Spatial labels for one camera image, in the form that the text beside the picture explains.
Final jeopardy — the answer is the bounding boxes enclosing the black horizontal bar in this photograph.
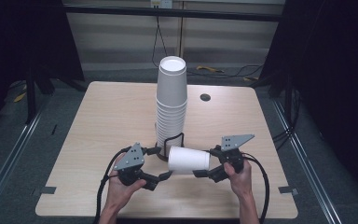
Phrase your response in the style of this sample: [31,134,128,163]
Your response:
[62,4,286,22]

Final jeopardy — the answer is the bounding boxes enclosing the stack of white paper cups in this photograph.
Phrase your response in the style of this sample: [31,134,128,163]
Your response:
[154,55,188,159]

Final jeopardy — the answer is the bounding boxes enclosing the black curtain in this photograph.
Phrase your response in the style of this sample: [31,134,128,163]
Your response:
[0,0,86,141]
[258,0,358,206]

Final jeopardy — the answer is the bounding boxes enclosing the yellow object on floor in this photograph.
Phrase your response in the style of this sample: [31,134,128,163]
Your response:
[196,64,225,75]

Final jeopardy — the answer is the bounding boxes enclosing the black cable bundle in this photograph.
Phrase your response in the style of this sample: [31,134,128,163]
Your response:
[271,88,303,151]

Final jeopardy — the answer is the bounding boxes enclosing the metal floor rail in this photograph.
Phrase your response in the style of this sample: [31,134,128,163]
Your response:
[0,105,46,218]
[271,98,343,224]

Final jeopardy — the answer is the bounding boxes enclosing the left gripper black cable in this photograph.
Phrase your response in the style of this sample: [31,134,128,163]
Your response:
[92,147,132,224]

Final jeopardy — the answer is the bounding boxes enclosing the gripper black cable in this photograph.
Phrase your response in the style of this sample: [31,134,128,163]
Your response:
[241,152,270,224]
[92,147,132,224]

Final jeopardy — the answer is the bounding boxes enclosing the white wall power outlet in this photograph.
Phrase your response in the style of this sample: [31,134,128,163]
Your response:
[149,0,173,9]

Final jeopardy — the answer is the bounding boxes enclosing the single white paper cup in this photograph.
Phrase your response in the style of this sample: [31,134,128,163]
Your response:
[167,146,212,175]

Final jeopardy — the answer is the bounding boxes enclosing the black hanging cable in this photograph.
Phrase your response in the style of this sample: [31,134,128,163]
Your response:
[151,15,169,68]

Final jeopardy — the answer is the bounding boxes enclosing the black metal stand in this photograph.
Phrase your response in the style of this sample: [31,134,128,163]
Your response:
[24,66,39,125]

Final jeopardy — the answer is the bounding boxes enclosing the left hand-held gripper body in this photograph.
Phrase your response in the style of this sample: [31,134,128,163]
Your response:
[114,142,147,187]

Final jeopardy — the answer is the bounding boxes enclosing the person's right hand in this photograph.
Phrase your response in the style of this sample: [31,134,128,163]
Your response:
[224,160,253,198]

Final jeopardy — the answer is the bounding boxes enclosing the black wire cup holder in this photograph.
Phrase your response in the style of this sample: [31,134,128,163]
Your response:
[154,132,186,162]

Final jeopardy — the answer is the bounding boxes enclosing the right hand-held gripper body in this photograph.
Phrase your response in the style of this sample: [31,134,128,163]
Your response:
[217,133,255,174]

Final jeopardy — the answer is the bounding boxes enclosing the black floor cable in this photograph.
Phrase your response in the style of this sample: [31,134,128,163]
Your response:
[186,63,265,79]

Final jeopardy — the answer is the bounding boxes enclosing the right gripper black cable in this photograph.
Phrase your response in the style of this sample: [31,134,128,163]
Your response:
[241,152,270,224]

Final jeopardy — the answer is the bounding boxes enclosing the person's left hand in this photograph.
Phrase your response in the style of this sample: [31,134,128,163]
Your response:
[106,175,147,208]

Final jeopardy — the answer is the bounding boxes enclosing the yellow floor scrap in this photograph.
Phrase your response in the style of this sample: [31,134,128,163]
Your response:
[13,91,28,104]

